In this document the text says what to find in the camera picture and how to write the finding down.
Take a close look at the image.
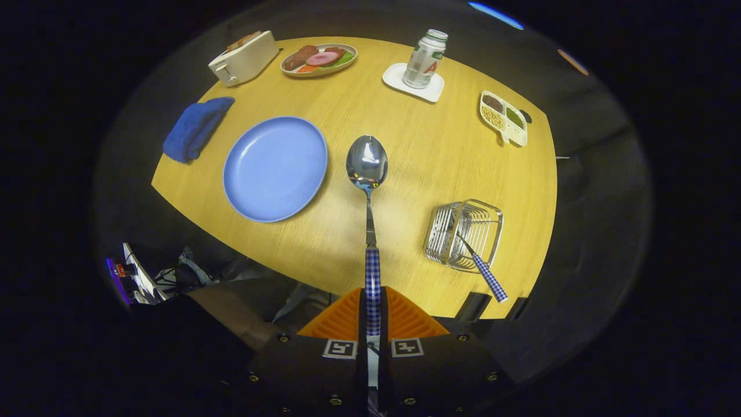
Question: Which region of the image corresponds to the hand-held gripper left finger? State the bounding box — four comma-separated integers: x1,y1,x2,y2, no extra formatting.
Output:
246,287,369,416

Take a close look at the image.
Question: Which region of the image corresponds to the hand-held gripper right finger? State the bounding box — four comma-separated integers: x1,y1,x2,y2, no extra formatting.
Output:
379,286,501,416

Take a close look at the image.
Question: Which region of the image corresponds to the checked handle fork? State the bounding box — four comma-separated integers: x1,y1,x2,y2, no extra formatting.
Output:
457,229,509,303

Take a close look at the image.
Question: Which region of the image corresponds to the checked handle spoon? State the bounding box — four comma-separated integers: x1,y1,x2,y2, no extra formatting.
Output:
346,135,389,338

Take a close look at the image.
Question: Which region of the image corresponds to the white power strip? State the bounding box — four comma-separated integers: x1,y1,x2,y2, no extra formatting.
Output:
123,243,157,303

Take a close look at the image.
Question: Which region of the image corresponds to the blue round plate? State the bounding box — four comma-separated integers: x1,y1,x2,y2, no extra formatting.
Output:
223,116,329,224

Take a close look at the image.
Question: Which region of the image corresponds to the purple lit device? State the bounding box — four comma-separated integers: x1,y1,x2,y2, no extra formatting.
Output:
106,258,131,305

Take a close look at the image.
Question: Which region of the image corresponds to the white divided tray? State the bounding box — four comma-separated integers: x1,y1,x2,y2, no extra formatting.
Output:
479,90,529,147

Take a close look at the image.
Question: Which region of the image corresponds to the blue folded towel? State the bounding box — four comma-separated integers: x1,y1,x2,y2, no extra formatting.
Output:
162,97,236,164

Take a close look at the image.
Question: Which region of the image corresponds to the white square coaster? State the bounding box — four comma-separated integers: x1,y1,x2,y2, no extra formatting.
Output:
382,63,445,103

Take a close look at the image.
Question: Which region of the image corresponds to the beige oval food plate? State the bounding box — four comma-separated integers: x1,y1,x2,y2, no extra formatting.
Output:
280,43,358,78

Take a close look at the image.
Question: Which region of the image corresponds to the white drink bottle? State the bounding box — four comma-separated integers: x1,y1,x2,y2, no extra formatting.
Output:
402,29,449,89

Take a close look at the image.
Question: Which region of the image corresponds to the white toaster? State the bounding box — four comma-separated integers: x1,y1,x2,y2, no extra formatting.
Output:
208,31,280,87

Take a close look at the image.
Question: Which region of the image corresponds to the toast slice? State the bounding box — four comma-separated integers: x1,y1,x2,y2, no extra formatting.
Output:
226,31,262,52

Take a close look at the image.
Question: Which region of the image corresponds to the metal wire basket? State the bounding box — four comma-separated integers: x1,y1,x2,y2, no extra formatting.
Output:
425,199,504,274

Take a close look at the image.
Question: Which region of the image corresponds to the black cable bundle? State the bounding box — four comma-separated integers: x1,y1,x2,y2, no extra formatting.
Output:
153,249,210,296

